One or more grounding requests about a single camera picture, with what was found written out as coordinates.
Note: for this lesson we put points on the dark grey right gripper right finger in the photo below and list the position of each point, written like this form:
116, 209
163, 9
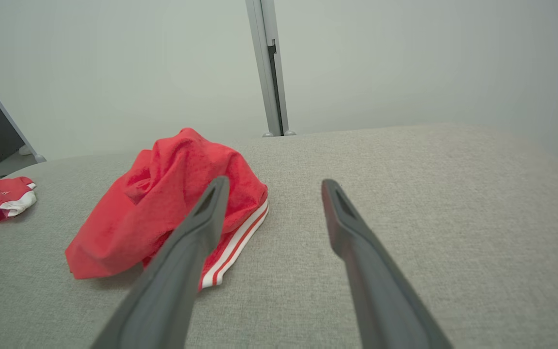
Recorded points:
376, 286

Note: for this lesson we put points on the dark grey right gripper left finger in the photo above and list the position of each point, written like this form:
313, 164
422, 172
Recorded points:
172, 271

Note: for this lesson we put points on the red t-shirt with white sleeves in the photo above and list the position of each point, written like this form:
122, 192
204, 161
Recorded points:
129, 228

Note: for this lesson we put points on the grey metal partition post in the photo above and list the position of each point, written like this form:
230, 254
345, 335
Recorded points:
265, 72

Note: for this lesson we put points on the slanted grey metal frame post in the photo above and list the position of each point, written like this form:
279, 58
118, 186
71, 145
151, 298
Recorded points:
3, 114

